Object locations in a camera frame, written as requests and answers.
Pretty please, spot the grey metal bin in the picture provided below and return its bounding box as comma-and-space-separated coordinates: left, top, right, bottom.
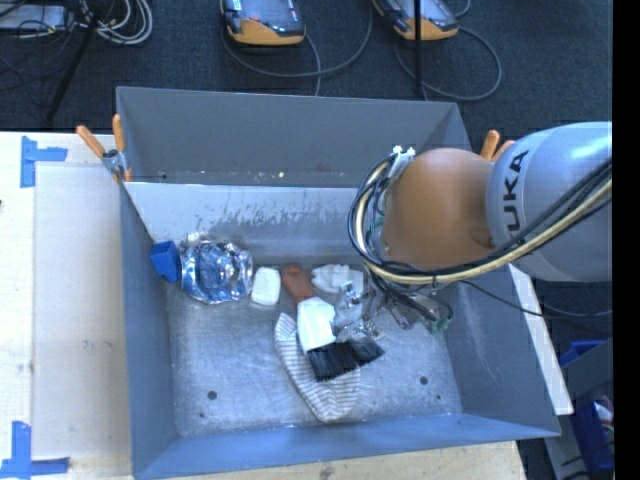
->
114, 86, 575, 480

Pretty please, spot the small blue box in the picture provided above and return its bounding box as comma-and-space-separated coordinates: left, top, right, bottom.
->
148, 239, 183, 284

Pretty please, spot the red-brown handled black brush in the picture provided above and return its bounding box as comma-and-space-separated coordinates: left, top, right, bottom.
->
279, 263, 387, 384

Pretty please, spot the striped beige cloth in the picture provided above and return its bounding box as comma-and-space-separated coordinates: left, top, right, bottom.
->
272, 311, 365, 424

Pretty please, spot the crumpled blue silver foil packet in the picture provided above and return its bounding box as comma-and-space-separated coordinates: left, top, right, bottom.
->
179, 232, 255, 306

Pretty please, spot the white plastic piece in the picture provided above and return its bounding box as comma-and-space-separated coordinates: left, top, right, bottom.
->
310, 263, 367, 296

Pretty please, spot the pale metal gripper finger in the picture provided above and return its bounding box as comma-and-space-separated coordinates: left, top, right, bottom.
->
335, 318, 385, 344
333, 281, 375, 322

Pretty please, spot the small white block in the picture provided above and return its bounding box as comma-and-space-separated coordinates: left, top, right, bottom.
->
249, 266, 283, 307

